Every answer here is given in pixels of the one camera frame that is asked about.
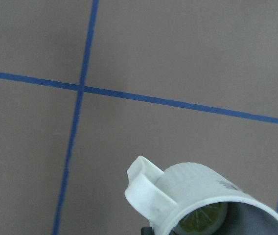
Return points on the lemon slice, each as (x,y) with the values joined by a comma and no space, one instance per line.
(205,220)

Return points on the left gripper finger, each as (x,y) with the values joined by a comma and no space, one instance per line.
(146,231)

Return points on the white HOME mug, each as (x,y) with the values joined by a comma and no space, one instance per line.
(164,197)

